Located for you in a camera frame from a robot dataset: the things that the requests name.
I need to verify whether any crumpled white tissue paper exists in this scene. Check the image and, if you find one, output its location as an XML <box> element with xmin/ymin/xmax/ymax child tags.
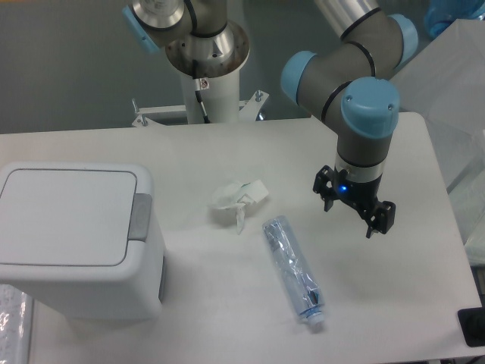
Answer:
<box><xmin>208</xmin><ymin>180</ymin><xmax>269</xmax><ymax>234</ymax></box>

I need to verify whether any blue water jug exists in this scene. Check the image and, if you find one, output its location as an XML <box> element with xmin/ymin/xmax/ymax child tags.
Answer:
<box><xmin>424</xmin><ymin>0</ymin><xmax>484</xmax><ymax>39</ymax></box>

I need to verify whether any black device at table edge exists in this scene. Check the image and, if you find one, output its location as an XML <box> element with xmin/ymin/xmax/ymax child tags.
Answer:
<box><xmin>458</xmin><ymin>307</ymin><xmax>484</xmax><ymax>347</ymax></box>

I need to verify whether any clear plastic film strip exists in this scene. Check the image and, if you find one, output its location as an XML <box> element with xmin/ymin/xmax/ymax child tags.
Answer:
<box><xmin>1</xmin><ymin>284</ymin><xmax>33</xmax><ymax>363</ymax></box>

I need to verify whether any crushed clear plastic bottle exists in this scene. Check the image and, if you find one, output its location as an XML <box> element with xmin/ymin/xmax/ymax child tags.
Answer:
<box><xmin>262</xmin><ymin>215</ymin><xmax>324</xmax><ymax>328</ymax></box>

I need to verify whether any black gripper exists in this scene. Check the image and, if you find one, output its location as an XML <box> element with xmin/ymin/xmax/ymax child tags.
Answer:
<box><xmin>312</xmin><ymin>162</ymin><xmax>396</xmax><ymax>238</ymax></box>

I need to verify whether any white push-lid trash can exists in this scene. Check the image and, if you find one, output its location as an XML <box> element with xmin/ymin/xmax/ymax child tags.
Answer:
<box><xmin>1</xmin><ymin>162</ymin><xmax>165</xmax><ymax>320</ymax></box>

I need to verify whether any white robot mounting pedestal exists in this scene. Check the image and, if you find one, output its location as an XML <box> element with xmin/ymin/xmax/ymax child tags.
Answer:
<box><xmin>132</xmin><ymin>71</ymin><xmax>269</xmax><ymax>127</ymax></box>

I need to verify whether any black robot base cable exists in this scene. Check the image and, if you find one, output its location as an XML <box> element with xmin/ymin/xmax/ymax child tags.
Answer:
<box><xmin>191</xmin><ymin>59</ymin><xmax>211</xmax><ymax>124</ymax></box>

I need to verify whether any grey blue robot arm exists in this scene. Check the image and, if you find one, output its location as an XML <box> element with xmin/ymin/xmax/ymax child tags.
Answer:
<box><xmin>122</xmin><ymin>1</ymin><xmax>418</xmax><ymax>234</ymax></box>

